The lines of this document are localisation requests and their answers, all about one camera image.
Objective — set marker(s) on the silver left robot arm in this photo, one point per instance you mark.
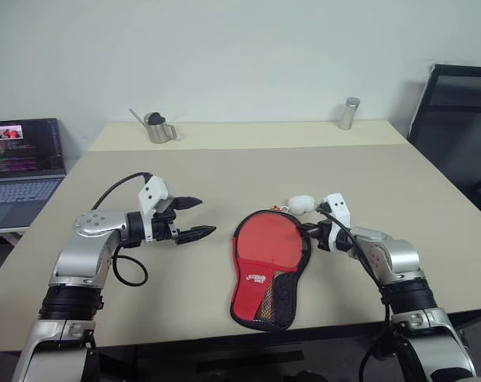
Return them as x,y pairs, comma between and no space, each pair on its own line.
81,254

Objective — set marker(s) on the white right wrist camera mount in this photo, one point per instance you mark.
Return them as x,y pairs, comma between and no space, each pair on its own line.
338,209

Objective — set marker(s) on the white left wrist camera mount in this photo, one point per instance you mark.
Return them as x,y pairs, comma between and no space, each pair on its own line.
154,191

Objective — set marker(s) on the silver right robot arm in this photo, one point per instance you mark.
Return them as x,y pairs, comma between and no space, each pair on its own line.
407,262

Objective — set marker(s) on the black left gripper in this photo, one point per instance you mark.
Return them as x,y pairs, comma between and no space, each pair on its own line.
164,227

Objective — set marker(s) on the steel shaker cup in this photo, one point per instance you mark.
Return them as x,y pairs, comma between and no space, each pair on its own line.
348,115

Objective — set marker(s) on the black mesh office chair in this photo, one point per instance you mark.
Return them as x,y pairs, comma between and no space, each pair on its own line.
455,131

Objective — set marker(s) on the open grey laptop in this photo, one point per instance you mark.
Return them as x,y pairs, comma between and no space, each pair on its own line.
21,167

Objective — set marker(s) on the black and red paddle case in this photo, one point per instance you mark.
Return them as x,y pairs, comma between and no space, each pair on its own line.
250,294

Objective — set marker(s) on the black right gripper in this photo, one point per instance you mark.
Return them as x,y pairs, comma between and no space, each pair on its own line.
324,236

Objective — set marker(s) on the white fluffy pompom charm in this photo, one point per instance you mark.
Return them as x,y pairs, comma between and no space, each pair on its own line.
301,204

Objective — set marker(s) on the white side table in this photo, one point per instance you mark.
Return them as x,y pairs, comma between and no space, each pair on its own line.
5,235

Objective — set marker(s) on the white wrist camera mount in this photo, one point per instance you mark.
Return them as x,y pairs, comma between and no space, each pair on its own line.
338,209
154,191

